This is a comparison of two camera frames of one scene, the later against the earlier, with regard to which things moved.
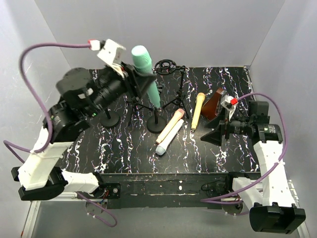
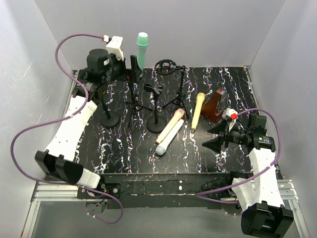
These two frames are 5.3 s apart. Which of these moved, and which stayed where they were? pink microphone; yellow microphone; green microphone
Moved: green microphone
Stayed: yellow microphone; pink microphone
